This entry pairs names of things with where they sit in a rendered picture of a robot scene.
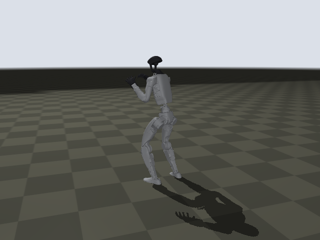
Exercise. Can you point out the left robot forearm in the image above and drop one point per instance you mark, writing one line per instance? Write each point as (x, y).
(139, 92)

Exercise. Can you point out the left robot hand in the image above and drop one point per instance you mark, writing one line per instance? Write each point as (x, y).
(131, 81)

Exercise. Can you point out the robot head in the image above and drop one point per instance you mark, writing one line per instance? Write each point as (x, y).
(155, 60)

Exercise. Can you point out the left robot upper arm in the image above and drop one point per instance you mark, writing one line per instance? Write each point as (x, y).
(150, 82)

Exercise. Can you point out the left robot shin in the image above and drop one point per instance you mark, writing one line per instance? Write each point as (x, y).
(148, 159)

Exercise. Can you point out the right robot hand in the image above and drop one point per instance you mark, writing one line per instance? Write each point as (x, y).
(143, 76)

